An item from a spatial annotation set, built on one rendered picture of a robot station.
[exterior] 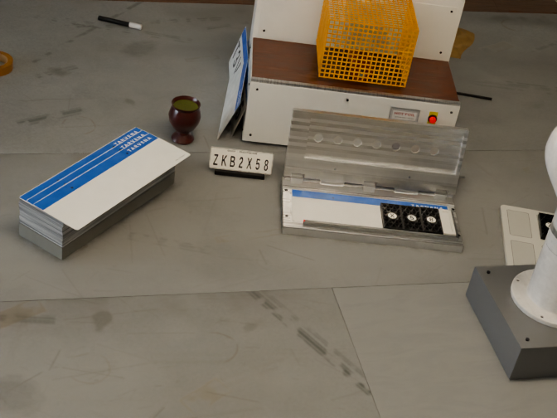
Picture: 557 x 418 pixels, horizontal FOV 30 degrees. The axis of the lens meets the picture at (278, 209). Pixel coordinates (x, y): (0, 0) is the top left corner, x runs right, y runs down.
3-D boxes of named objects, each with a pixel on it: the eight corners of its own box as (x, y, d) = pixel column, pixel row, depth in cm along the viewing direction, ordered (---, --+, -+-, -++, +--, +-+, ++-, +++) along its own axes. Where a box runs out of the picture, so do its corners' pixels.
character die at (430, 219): (423, 235, 252) (423, 230, 251) (418, 210, 260) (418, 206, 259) (442, 236, 252) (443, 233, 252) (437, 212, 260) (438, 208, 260)
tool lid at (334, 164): (293, 109, 253) (293, 107, 255) (283, 181, 260) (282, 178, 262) (469, 130, 257) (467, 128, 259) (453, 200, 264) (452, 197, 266)
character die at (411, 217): (403, 233, 251) (404, 229, 251) (399, 208, 259) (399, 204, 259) (423, 235, 252) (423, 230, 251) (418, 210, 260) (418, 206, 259)
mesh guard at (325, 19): (318, 76, 267) (329, 19, 258) (315, 39, 284) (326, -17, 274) (404, 87, 270) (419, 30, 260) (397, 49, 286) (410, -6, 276)
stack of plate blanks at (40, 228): (61, 260, 229) (62, 222, 223) (18, 235, 234) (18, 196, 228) (174, 183, 258) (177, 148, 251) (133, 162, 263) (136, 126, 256)
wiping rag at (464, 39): (428, 18, 352) (428, 14, 351) (477, 33, 348) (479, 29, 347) (410, 45, 335) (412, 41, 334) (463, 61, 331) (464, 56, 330)
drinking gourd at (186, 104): (161, 142, 271) (164, 106, 265) (173, 126, 278) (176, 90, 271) (191, 151, 270) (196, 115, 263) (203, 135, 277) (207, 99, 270)
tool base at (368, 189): (282, 233, 248) (283, 221, 246) (281, 182, 264) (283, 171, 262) (461, 252, 252) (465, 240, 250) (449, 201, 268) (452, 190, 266)
